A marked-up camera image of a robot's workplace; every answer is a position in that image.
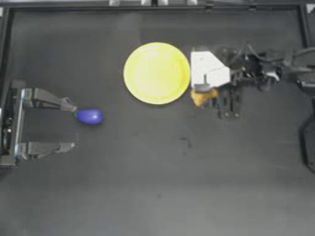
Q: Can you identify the brown toy chicken wing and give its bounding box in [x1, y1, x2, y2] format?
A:
[190, 87, 220, 108]

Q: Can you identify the yellow oval plate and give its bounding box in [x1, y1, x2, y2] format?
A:
[123, 41, 194, 105]

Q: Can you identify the blue toy eggplant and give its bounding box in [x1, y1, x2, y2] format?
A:
[73, 108, 104, 125]

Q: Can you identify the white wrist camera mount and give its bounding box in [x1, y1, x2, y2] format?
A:
[190, 50, 232, 90]

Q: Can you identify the black table frame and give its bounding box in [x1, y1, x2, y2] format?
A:
[0, 1, 315, 102]

